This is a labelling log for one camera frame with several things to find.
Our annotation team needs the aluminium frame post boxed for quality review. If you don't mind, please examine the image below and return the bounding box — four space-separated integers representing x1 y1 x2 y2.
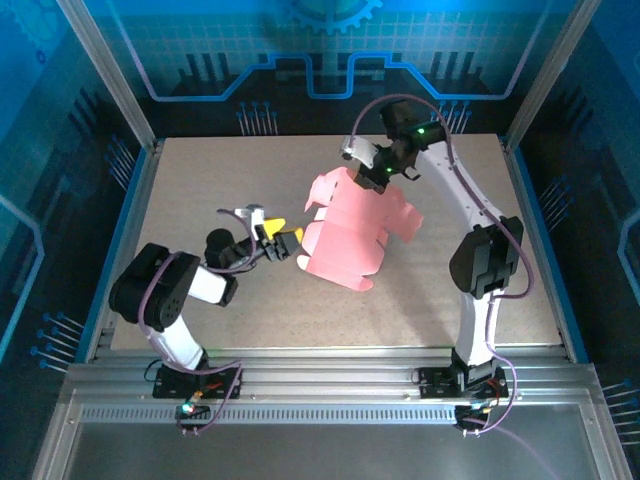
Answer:
55 0 160 151
503 0 604 151

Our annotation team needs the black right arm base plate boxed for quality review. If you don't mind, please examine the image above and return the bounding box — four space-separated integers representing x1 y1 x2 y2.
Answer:
417 366 510 400

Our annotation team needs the grey metal base plate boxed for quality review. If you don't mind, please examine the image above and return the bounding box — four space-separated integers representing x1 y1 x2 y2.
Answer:
32 399 634 480

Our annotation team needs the slotted grey cable duct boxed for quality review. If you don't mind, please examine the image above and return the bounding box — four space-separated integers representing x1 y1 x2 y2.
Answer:
79 405 459 425

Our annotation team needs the pink paper box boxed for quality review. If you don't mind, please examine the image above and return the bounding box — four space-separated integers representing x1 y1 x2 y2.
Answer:
295 167 425 293

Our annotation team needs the aluminium frame side rail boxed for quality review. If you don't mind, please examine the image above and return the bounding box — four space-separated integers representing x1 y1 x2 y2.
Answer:
82 139 166 362
499 134 576 362

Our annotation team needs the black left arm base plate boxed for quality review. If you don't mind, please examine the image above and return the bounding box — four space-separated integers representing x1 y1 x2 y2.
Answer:
152 365 242 400

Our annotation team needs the aluminium frame cross rail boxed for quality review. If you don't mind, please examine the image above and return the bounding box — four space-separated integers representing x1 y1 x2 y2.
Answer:
62 345 601 407

